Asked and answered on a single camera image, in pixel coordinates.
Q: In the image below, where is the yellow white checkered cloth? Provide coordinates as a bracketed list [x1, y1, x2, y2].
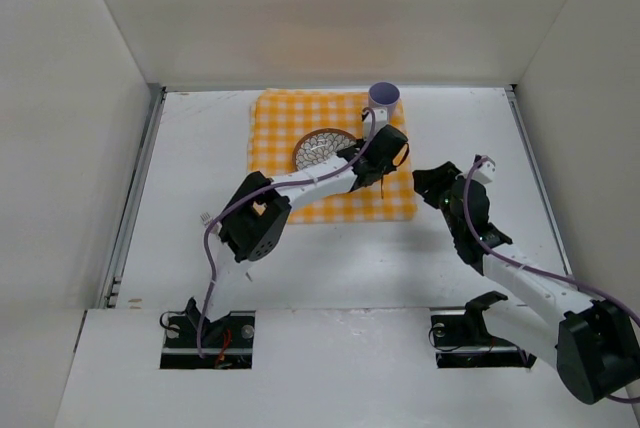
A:
[248, 89, 417, 224]

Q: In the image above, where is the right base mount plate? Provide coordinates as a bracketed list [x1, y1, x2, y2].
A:
[428, 310, 537, 369]

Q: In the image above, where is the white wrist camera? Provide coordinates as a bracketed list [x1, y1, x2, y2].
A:
[466, 155, 496, 185]
[362, 107, 390, 140]

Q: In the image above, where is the base mount plate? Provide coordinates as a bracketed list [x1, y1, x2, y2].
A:
[428, 310, 537, 369]
[159, 312, 255, 370]

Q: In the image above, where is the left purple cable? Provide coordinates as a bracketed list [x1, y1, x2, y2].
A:
[197, 106, 379, 359]

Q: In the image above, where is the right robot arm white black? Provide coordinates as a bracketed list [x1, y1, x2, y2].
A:
[412, 157, 639, 405]

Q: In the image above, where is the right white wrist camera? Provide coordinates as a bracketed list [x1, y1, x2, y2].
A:
[466, 155, 496, 185]

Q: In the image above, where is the lavender cup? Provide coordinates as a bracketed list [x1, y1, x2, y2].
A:
[367, 81, 400, 121]

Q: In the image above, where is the purple cable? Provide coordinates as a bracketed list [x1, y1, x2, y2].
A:
[197, 106, 379, 359]
[462, 155, 640, 404]

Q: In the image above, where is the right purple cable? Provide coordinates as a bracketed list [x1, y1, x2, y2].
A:
[462, 155, 640, 404]

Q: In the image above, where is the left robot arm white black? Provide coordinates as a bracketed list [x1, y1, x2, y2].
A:
[187, 125, 408, 337]

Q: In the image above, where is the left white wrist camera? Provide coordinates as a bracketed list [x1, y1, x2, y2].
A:
[362, 107, 390, 140]

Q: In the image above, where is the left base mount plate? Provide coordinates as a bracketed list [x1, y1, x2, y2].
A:
[159, 312, 255, 370]

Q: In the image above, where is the silver copper fork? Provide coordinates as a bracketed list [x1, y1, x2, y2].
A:
[200, 212, 211, 226]

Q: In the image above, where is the floral patterned plate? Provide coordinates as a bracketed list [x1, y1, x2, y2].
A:
[292, 128, 356, 171]

